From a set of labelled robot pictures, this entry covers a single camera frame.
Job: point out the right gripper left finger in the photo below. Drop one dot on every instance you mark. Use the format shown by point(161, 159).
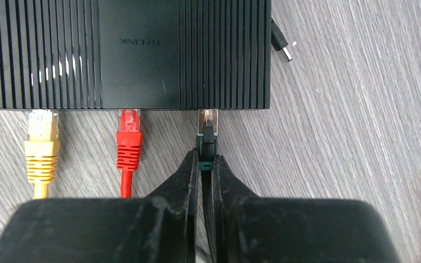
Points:
point(159, 227)

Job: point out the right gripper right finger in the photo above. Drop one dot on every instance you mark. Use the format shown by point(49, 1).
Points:
point(250, 228)

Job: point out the black network switch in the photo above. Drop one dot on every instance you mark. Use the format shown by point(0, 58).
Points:
point(149, 55)

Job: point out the black power adapter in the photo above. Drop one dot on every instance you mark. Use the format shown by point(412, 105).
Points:
point(279, 41)

